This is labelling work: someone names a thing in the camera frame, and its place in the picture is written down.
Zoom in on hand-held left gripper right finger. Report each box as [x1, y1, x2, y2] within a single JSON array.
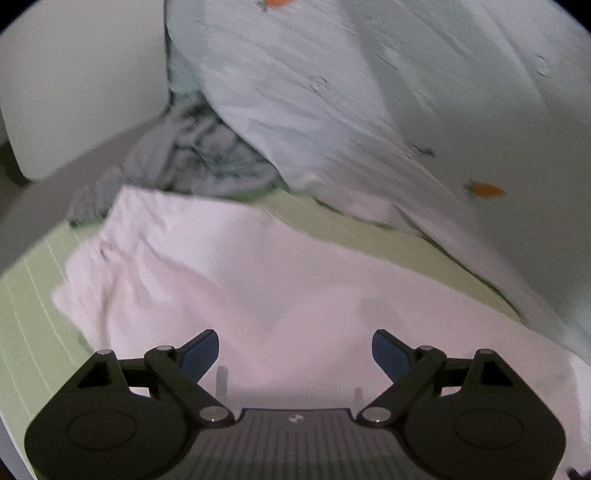
[[355, 329, 517, 428]]

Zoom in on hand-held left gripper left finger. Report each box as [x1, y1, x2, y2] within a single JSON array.
[[76, 329, 236, 428]]

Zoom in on white cloth garment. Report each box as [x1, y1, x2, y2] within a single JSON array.
[[51, 185, 591, 480]]

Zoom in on green striped bed mat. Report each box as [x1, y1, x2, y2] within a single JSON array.
[[0, 189, 522, 480]]

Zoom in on grey striped garment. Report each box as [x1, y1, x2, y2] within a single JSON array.
[[67, 88, 287, 227]]

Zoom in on carrot print quilt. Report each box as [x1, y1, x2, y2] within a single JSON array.
[[164, 0, 591, 356]]

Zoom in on grey bed frame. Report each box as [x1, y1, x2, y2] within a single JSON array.
[[0, 122, 162, 278]]

